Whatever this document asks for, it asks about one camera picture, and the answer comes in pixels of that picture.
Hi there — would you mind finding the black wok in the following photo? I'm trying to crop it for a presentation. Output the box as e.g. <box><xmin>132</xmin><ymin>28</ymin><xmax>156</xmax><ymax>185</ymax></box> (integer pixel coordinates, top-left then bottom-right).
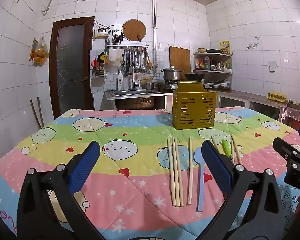
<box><xmin>184</xmin><ymin>72</ymin><xmax>206</xmax><ymax>81</ymax></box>

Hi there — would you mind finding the row of hanging ladles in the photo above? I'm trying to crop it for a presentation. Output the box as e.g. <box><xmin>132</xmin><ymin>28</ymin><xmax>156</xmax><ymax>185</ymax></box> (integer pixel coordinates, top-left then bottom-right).
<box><xmin>122</xmin><ymin>49</ymin><xmax>153</xmax><ymax>77</ymax></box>

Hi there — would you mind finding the yellow wall poster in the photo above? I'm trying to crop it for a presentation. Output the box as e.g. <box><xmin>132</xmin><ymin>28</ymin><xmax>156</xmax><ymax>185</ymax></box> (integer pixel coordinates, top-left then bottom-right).
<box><xmin>219</xmin><ymin>40</ymin><xmax>230</xmax><ymax>55</ymax></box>

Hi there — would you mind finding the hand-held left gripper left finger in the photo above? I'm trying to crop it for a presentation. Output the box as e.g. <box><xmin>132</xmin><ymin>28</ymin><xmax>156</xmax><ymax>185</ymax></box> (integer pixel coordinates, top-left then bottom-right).
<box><xmin>17</xmin><ymin>141</ymin><xmax>105</xmax><ymax>240</ymax></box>

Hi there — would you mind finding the colourful cartoon printed blanket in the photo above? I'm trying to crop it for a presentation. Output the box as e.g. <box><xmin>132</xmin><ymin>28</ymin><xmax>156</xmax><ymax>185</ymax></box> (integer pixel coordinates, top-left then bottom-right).
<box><xmin>0</xmin><ymin>106</ymin><xmax>300</xmax><ymax>240</ymax></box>

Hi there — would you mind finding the yellow egg carton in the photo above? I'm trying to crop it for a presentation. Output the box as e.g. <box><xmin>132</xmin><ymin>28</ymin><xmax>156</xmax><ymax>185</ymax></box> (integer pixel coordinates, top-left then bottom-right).
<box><xmin>267</xmin><ymin>92</ymin><xmax>288</xmax><ymax>103</ymax></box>

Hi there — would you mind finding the brown frosted glass door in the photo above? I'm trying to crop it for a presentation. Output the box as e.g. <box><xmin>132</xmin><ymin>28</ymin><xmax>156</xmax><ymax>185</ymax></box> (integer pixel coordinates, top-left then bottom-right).
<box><xmin>49</xmin><ymin>17</ymin><xmax>95</xmax><ymax>119</ymax></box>

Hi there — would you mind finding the hanging plastic bag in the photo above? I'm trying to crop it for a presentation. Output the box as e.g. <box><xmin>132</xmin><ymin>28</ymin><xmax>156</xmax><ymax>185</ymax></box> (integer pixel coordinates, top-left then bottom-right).
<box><xmin>33</xmin><ymin>37</ymin><xmax>50</xmax><ymax>67</ymax></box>

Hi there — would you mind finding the stainless steel sink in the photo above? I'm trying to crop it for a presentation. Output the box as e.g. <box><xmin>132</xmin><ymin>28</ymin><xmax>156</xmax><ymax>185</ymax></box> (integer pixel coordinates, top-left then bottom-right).
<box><xmin>105</xmin><ymin>89</ymin><xmax>173</xmax><ymax>110</ymax></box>

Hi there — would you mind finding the steel pot with lid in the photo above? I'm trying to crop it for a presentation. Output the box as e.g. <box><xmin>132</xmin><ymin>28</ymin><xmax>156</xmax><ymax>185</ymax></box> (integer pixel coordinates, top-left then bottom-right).
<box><xmin>161</xmin><ymin>66</ymin><xmax>183</xmax><ymax>82</ymax></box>

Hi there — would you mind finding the kitchen counter cabinet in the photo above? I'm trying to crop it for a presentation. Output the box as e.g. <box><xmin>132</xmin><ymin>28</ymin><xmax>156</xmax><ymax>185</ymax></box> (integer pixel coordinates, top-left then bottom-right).
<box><xmin>215</xmin><ymin>89</ymin><xmax>288</xmax><ymax>120</ymax></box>

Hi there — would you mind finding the group of small bowls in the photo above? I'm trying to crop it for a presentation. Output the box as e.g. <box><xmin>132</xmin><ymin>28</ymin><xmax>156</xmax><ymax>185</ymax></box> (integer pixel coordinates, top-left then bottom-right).
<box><xmin>207</xmin><ymin>80</ymin><xmax>232</xmax><ymax>90</ymax></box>

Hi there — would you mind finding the round wooden cutting board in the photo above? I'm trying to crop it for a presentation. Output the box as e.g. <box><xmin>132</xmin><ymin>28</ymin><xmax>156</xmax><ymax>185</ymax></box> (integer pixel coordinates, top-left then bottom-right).
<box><xmin>122</xmin><ymin>19</ymin><xmax>147</xmax><ymax>41</ymax></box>

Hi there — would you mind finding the metal wall rack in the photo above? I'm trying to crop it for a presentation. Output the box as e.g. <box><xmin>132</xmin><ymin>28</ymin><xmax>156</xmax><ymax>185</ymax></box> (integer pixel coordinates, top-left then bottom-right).
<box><xmin>106</xmin><ymin>41</ymin><xmax>150</xmax><ymax>52</ymax></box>

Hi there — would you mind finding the steel faucet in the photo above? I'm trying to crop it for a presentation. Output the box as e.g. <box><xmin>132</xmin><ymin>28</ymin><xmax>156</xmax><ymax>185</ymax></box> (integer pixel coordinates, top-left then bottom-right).
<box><xmin>130</xmin><ymin>65</ymin><xmax>141</xmax><ymax>90</ymax></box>

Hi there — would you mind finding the metal corner shelf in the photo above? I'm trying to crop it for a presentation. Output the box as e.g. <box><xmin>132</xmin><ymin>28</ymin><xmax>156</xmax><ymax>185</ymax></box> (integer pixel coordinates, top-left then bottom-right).
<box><xmin>193</xmin><ymin>52</ymin><xmax>233</xmax><ymax>90</ymax></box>

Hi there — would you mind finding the metal wall pipe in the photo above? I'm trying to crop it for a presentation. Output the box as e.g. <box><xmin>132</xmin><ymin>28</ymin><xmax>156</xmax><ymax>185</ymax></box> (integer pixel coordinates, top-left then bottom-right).
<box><xmin>41</xmin><ymin>0</ymin><xmax>157</xmax><ymax>64</ymax></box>

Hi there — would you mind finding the light blue spoon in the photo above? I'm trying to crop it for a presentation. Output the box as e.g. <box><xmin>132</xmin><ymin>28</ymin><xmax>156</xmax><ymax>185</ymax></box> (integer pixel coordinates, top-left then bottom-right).
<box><xmin>194</xmin><ymin>147</ymin><xmax>206</xmax><ymax>212</ymax></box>

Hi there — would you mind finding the rectangular wooden cutting board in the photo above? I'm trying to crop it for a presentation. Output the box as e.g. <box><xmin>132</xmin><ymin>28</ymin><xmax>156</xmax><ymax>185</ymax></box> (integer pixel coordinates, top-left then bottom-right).
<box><xmin>169</xmin><ymin>46</ymin><xmax>191</xmax><ymax>73</ymax></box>

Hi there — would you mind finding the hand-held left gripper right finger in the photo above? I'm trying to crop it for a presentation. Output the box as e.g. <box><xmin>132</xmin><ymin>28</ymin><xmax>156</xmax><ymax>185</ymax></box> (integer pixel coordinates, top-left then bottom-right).
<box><xmin>195</xmin><ymin>140</ymin><xmax>285</xmax><ymax>240</ymax></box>

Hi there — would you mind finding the yellow perforated utensil holder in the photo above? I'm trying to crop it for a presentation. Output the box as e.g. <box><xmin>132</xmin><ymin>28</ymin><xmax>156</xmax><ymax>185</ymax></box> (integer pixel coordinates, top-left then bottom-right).
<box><xmin>172</xmin><ymin>81</ymin><xmax>217</xmax><ymax>130</ymax></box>

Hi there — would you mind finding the gas stove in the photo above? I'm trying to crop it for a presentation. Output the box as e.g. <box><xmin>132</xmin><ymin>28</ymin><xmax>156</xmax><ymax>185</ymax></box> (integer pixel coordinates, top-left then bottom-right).
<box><xmin>156</xmin><ymin>80</ymin><xmax>180</xmax><ymax>92</ymax></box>

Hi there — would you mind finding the leaning wooden stick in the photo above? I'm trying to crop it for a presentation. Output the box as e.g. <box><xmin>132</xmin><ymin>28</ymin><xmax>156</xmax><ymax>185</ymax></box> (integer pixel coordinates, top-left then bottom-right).
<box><xmin>37</xmin><ymin>97</ymin><xmax>45</xmax><ymax>128</ymax></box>
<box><xmin>30</xmin><ymin>99</ymin><xmax>42</xmax><ymax>130</ymax></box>

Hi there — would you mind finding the white hanging cloth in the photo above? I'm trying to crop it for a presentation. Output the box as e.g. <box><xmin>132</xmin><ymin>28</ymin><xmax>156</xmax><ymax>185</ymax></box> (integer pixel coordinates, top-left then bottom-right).
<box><xmin>109</xmin><ymin>50</ymin><xmax>123</xmax><ymax>66</ymax></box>

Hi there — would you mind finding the white wall controller box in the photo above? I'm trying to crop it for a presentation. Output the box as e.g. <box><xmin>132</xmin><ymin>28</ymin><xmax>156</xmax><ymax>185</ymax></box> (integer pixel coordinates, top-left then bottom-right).
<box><xmin>94</xmin><ymin>28</ymin><xmax>110</xmax><ymax>39</ymax></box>

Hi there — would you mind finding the green frog handle utensil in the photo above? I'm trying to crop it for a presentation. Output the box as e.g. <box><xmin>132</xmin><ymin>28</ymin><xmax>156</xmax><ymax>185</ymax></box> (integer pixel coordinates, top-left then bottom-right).
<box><xmin>220</xmin><ymin>139</ymin><xmax>235</xmax><ymax>165</ymax></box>

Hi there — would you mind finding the white soap bottle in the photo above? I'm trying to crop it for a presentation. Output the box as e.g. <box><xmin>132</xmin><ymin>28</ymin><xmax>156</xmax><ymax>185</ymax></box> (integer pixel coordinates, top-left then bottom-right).
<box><xmin>116</xmin><ymin>70</ymin><xmax>124</xmax><ymax>91</ymax></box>

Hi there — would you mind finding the colourful hanging board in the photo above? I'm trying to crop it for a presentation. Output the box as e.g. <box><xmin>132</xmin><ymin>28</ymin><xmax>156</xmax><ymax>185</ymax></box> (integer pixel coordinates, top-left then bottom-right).
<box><xmin>29</xmin><ymin>37</ymin><xmax>38</xmax><ymax>62</ymax></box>

